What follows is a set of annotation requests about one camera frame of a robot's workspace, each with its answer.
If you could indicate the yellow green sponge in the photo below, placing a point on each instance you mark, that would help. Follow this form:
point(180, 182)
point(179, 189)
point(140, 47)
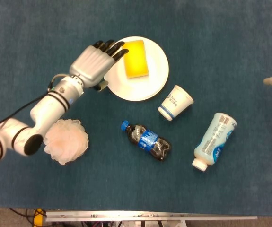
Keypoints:
point(135, 61)

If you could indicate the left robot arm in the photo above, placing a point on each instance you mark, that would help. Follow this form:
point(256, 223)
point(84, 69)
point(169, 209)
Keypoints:
point(46, 111)

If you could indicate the white paper cup blue print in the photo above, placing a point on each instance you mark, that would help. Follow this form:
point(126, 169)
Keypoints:
point(176, 102)

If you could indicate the cola bottle blue label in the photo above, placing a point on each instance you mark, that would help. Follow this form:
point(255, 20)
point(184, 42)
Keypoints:
point(147, 139)

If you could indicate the teal table cloth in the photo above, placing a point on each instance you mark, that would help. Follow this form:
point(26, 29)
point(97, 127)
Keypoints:
point(126, 184)

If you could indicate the white paper plate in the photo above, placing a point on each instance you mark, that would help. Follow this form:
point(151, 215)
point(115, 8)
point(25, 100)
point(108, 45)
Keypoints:
point(138, 89)

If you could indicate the pink mesh bath loofah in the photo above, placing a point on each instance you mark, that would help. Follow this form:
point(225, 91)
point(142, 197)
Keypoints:
point(67, 142)

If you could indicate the yellow bracket under table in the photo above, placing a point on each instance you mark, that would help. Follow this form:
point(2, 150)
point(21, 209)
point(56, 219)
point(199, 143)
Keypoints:
point(39, 216)

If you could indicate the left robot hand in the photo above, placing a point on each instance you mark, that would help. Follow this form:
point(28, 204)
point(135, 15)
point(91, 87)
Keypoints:
point(90, 63)

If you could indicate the aluminium profile rail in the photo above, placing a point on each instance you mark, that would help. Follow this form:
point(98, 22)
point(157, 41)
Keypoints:
point(150, 215)

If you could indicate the white light-blue plastic bottle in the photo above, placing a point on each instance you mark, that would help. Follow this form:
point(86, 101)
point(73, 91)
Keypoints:
point(213, 139)

